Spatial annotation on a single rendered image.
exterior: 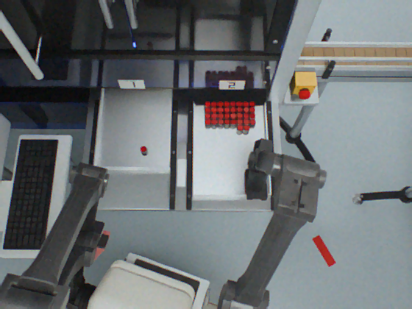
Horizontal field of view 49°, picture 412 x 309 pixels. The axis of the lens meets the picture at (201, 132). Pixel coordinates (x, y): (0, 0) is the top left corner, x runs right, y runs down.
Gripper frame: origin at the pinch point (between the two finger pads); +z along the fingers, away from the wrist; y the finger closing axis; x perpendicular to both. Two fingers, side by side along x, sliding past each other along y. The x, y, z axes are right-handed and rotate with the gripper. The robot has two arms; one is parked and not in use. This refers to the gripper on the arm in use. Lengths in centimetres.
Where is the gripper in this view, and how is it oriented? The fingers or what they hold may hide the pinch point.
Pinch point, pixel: (253, 195)
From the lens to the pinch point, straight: 152.0
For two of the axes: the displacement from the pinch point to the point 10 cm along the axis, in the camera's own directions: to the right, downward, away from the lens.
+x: -10.0, 0.0, 0.1
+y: 0.0, -8.5, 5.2
